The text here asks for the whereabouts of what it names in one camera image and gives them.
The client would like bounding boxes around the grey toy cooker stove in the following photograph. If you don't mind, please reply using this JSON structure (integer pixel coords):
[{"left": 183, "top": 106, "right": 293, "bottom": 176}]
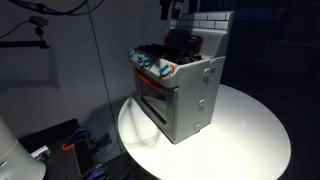
[{"left": 128, "top": 11, "right": 234, "bottom": 144}]

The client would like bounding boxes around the purple spring clamp upper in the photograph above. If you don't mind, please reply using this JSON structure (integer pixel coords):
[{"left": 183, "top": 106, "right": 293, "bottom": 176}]
[{"left": 62, "top": 127, "right": 112, "bottom": 151}]

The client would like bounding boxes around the purple spring clamp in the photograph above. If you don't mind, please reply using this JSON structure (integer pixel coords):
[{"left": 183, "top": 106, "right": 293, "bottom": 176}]
[
  {"left": 80, "top": 164, "right": 107, "bottom": 180},
  {"left": 62, "top": 127, "right": 112, "bottom": 151}
]

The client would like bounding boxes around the white round table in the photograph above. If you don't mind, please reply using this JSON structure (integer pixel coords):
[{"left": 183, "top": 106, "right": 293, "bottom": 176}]
[{"left": 118, "top": 85, "right": 292, "bottom": 180}]

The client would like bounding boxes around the purple spring clamp lower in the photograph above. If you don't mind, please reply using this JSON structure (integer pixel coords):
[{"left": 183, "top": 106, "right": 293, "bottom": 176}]
[{"left": 80, "top": 164, "right": 107, "bottom": 180}]

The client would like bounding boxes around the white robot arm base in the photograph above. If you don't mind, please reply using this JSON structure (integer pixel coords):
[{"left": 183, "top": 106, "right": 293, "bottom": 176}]
[{"left": 0, "top": 118, "right": 46, "bottom": 180}]

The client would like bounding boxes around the black hanging cable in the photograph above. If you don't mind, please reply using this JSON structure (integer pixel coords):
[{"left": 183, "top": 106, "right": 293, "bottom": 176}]
[{"left": 6, "top": 0, "right": 122, "bottom": 158}]

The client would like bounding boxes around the black mounting plate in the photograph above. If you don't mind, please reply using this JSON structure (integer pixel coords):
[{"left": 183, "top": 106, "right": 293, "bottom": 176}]
[{"left": 18, "top": 118, "right": 108, "bottom": 180}]

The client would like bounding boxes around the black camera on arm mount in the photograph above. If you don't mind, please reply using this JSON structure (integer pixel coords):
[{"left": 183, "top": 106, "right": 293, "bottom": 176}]
[{"left": 0, "top": 16, "right": 49, "bottom": 49}]

